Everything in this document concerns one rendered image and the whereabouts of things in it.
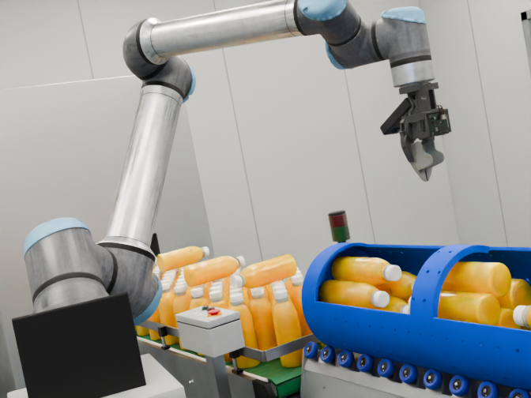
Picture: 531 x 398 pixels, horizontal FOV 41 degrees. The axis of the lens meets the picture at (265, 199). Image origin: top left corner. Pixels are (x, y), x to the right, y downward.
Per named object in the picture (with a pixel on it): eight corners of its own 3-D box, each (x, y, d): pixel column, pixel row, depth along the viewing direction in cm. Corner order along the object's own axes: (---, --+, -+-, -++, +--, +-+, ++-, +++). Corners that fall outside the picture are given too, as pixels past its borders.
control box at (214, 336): (214, 358, 187) (206, 321, 186) (181, 347, 204) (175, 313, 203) (246, 347, 192) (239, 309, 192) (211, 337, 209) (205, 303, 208)
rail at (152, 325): (263, 362, 192) (261, 351, 192) (80, 309, 328) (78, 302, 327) (265, 361, 193) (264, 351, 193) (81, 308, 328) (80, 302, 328)
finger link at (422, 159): (431, 182, 152) (424, 140, 151) (412, 184, 157) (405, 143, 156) (442, 179, 154) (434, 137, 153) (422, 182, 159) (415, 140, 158)
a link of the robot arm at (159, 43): (109, 16, 183) (341, -34, 145) (140, 43, 192) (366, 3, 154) (96, 54, 179) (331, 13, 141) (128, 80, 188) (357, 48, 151)
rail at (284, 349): (267, 362, 192) (265, 351, 192) (265, 361, 193) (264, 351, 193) (376, 320, 213) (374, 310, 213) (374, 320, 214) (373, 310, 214)
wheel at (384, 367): (389, 354, 165) (395, 358, 166) (375, 360, 168) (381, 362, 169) (389, 373, 162) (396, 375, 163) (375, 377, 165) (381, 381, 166)
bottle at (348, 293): (329, 274, 187) (375, 278, 171) (344, 290, 189) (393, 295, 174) (315, 295, 184) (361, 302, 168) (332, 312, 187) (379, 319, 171)
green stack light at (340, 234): (340, 242, 242) (337, 227, 242) (329, 242, 247) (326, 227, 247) (354, 238, 245) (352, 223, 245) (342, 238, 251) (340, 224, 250)
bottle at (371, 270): (353, 281, 191) (401, 285, 175) (333, 284, 187) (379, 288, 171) (352, 255, 191) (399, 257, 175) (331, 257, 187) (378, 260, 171)
